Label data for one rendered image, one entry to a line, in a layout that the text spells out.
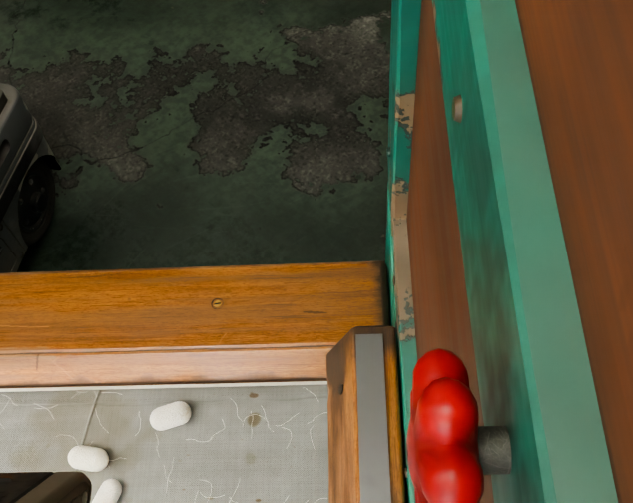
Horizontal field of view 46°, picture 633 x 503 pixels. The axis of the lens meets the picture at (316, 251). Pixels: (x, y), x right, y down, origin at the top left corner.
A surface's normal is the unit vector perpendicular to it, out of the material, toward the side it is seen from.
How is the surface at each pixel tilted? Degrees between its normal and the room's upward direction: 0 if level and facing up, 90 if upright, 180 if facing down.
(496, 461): 45
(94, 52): 0
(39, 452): 0
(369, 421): 0
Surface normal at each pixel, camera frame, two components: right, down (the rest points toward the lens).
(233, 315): -0.07, -0.53
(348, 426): -0.94, -0.16
